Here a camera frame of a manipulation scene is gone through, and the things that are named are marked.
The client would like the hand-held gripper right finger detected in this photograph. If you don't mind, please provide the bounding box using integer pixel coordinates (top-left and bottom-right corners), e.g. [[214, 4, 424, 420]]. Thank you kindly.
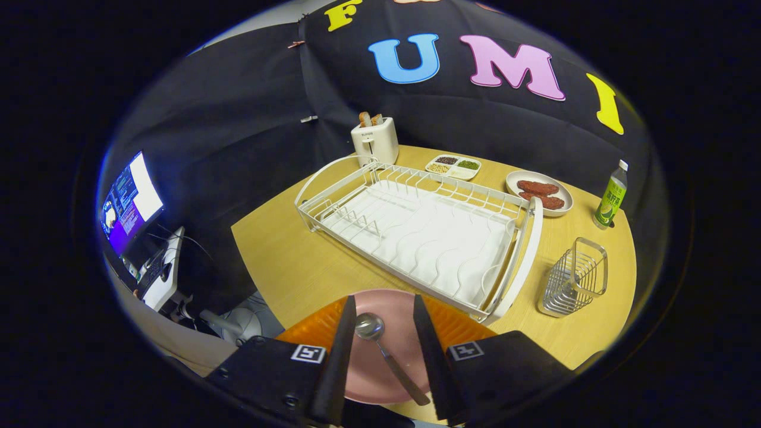
[[413, 294, 576, 426]]

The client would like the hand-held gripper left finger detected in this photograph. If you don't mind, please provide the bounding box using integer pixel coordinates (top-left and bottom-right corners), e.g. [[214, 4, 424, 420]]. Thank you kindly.
[[204, 295, 357, 426]]

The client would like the pink plate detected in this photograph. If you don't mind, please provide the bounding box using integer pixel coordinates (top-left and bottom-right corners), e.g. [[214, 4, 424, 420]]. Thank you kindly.
[[345, 289, 444, 405]]

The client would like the wooden-handled metal spoon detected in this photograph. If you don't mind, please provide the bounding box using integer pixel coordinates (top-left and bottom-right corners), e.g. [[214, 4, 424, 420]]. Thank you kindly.
[[355, 313, 431, 407]]

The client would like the white wire dish rack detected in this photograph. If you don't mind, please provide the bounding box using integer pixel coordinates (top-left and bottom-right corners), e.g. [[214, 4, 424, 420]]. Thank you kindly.
[[294, 155, 544, 325]]

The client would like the metal wire basket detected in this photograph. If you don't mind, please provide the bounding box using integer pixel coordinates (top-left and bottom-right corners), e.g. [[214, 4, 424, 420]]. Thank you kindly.
[[537, 237, 609, 319]]

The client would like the white divided condiment dish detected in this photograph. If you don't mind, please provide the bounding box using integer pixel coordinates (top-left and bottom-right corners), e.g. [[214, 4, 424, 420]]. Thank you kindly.
[[425, 154, 482, 181]]

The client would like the white oval sausage plate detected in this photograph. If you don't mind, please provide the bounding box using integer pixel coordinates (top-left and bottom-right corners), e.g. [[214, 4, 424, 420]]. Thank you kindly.
[[506, 171, 574, 218]]

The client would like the grey floor fan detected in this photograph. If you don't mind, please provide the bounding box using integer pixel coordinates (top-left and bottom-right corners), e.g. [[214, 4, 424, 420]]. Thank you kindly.
[[199, 291, 285, 347]]

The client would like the white side desk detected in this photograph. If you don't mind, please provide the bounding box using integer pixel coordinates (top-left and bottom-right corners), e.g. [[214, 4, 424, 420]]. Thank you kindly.
[[143, 226, 194, 313]]

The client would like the brown sausage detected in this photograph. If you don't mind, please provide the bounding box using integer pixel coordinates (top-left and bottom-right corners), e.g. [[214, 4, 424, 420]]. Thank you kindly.
[[517, 180, 559, 197], [519, 191, 565, 210]]

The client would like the black keyboard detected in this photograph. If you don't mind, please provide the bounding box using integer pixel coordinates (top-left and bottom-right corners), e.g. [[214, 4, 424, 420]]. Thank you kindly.
[[136, 248, 173, 295]]

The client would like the white toaster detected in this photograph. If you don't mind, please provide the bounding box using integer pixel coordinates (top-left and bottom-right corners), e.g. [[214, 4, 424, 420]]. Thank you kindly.
[[351, 117, 400, 168]]

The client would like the black backdrop cloth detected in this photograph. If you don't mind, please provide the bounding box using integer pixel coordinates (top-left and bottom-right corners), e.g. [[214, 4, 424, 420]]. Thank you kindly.
[[100, 0, 668, 313]]

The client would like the green label drink bottle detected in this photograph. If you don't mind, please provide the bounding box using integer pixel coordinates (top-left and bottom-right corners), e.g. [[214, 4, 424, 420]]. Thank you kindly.
[[593, 159, 629, 230]]

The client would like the computer monitor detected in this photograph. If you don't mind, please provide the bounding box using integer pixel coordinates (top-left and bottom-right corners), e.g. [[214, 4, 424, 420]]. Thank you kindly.
[[100, 150, 165, 257]]

